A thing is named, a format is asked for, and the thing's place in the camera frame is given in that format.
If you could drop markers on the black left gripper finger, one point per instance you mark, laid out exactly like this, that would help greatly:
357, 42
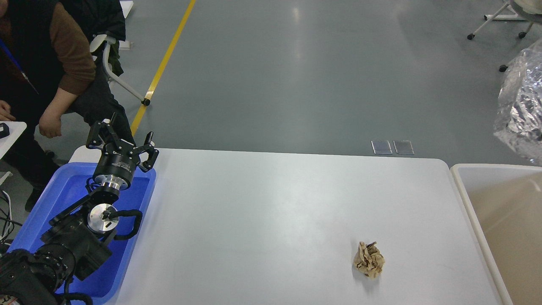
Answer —
103, 137
146, 154

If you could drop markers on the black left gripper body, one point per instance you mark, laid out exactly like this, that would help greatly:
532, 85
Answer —
116, 166

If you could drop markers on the silver foil bag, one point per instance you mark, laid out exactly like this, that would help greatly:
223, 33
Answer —
518, 122

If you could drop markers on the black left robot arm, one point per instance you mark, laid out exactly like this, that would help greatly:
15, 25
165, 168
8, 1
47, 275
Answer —
77, 243

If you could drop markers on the person in brown sweater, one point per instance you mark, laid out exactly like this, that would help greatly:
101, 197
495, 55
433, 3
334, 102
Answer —
47, 70

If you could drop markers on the white side table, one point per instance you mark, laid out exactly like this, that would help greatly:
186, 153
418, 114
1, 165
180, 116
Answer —
16, 129

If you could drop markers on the white office chair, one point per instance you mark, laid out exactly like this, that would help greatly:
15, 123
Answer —
108, 38

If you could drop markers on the small black device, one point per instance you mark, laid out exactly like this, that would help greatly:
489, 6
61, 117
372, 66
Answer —
4, 130

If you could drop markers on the blue plastic tray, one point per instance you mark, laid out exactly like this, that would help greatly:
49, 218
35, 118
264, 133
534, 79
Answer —
67, 186

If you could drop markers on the left floor metal plate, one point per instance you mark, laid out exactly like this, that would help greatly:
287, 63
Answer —
381, 147

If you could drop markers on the floor metal plate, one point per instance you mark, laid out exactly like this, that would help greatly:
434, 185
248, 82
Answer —
381, 147
404, 147

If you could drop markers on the crumpled brown paper ball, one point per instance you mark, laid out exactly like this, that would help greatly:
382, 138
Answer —
368, 260

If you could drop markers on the right floor metal plate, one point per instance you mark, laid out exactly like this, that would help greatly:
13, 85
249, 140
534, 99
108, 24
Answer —
404, 147

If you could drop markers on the beige plastic bin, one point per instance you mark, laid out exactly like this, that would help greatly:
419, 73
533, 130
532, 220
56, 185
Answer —
504, 206

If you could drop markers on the white rolling chair base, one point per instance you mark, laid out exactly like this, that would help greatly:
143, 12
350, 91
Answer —
514, 10

